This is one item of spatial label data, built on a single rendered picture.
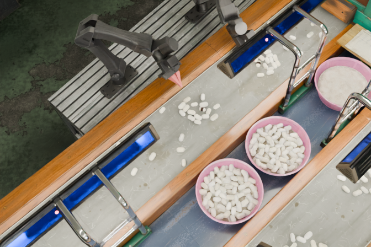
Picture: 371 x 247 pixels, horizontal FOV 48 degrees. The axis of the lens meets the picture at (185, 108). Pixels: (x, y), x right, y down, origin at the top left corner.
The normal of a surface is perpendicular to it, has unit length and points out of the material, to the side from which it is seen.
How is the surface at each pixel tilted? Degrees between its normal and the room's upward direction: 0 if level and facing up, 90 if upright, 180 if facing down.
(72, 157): 0
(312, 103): 0
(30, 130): 0
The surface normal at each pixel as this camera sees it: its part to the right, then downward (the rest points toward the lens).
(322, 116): -0.07, -0.48
